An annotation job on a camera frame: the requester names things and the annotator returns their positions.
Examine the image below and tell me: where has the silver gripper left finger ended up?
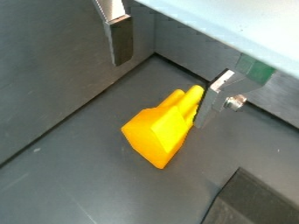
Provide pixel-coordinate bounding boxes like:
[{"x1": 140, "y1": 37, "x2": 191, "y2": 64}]
[{"x1": 92, "y1": 0, "x2": 133, "y2": 67}]

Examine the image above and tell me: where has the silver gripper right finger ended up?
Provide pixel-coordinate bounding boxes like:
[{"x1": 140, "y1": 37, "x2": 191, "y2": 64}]
[{"x1": 193, "y1": 53, "x2": 276, "y2": 129}]

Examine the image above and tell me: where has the black curved fixture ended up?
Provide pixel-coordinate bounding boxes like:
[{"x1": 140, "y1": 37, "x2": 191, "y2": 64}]
[{"x1": 200, "y1": 167, "x2": 299, "y2": 224}]

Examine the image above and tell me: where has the yellow three prong object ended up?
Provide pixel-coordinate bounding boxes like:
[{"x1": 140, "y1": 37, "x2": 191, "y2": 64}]
[{"x1": 121, "y1": 85, "x2": 204, "y2": 169}]

